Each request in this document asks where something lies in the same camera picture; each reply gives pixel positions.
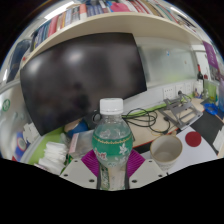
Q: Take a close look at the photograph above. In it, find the dark wine bottle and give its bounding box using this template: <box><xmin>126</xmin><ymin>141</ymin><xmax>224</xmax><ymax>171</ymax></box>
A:
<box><xmin>196</xmin><ymin>63</ymin><xmax>205</xmax><ymax>83</ymax></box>

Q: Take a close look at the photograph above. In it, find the black computer monitor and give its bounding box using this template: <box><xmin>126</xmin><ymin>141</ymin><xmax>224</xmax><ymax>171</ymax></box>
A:
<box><xmin>19</xmin><ymin>31</ymin><xmax>148</xmax><ymax>137</ymax></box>

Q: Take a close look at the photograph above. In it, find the cream ceramic cup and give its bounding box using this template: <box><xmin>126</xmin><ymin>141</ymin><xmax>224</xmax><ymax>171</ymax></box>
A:
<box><xmin>149</xmin><ymin>134</ymin><xmax>184</xmax><ymax>173</ymax></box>

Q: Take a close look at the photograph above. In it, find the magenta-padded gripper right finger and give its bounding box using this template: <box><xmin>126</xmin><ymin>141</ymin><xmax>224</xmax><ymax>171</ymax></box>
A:
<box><xmin>125</xmin><ymin>148</ymin><xmax>168</xmax><ymax>190</ymax></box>

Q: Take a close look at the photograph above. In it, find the coiled blue cable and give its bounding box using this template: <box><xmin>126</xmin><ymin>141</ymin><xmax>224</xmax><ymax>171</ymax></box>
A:
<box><xmin>203</xmin><ymin>102</ymin><xmax>220</xmax><ymax>116</ymax></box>

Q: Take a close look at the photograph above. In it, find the green-labelled clear drink bottle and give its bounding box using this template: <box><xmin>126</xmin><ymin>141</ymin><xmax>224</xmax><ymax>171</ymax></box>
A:
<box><xmin>91</xmin><ymin>97</ymin><xmax>135</xmax><ymax>191</ymax></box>

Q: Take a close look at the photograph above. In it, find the purple hanging banner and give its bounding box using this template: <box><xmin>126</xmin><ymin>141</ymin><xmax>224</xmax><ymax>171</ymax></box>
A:
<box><xmin>202</xmin><ymin>40</ymin><xmax>221</xmax><ymax>71</ymax></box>

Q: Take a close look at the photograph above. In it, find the black desk mat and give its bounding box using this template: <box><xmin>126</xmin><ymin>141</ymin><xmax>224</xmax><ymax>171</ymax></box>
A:
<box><xmin>191</xmin><ymin>111</ymin><xmax>224</xmax><ymax>146</ymax></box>

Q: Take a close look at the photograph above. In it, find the white tissue stack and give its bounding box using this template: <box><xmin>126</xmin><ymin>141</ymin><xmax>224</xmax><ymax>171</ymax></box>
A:
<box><xmin>37</xmin><ymin>141</ymin><xmax>70</xmax><ymax>176</ymax></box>

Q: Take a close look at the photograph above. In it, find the flat round red coaster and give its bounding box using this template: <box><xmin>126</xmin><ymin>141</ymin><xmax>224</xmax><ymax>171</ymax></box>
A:
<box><xmin>184</xmin><ymin>130</ymin><xmax>203</xmax><ymax>149</ymax></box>

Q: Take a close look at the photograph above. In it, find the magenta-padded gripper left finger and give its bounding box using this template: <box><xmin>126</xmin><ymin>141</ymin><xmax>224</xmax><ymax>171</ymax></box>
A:
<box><xmin>59</xmin><ymin>149</ymin><xmax>102</xmax><ymax>191</ymax></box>

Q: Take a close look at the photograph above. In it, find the translucent purple bottle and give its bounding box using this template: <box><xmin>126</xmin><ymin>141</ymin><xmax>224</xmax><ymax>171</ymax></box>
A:
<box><xmin>217</xmin><ymin>78</ymin><xmax>224</xmax><ymax>113</ymax></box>

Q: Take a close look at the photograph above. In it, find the black cable bundle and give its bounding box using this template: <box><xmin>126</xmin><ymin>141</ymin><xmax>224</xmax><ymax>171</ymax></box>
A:
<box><xmin>121</xmin><ymin>106</ymin><xmax>171</xmax><ymax>135</ymax></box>

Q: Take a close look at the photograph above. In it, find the grey metal laptop stand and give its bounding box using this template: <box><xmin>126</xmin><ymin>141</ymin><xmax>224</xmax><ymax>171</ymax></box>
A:
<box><xmin>158</xmin><ymin>95</ymin><xmax>204</xmax><ymax>131</ymax></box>

